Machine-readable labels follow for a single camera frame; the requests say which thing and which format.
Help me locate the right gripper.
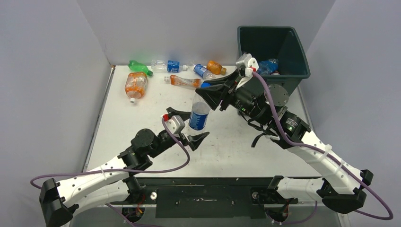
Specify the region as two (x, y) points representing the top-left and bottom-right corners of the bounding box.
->
(196, 69), (270, 125)

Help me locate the slim blue label bottle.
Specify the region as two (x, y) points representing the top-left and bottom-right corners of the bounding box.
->
(189, 93), (211, 131)

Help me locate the blue label bottle edge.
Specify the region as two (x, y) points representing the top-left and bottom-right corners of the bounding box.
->
(257, 59), (279, 75)

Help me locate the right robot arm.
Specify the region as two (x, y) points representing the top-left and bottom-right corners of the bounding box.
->
(195, 68), (373, 214)

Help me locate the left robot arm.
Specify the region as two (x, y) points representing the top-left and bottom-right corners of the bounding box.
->
(39, 107), (195, 227)

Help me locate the dark green plastic bin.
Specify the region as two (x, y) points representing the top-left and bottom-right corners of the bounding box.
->
(237, 26), (310, 96)

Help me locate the orange juice bottle far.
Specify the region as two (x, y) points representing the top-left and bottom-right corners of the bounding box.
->
(207, 60), (227, 75)

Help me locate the blue label bottle blue cap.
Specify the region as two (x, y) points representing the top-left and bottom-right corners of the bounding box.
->
(193, 64), (216, 80)

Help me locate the flattened orange label bottle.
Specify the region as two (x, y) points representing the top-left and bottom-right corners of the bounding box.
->
(164, 74), (203, 88)

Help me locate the clear bottle blue label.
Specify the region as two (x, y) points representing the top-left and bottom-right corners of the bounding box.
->
(151, 60), (189, 73)

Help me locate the large orange label bottle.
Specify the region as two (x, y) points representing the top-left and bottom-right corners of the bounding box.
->
(124, 71), (148, 104)

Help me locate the green plastic bottle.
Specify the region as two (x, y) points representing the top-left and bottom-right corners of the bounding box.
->
(128, 60), (153, 77)

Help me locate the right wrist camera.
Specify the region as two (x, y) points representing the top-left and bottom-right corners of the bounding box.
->
(235, 53), (260, 77)

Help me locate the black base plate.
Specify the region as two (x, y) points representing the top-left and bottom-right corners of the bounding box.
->
(114, 177), (298, 219)

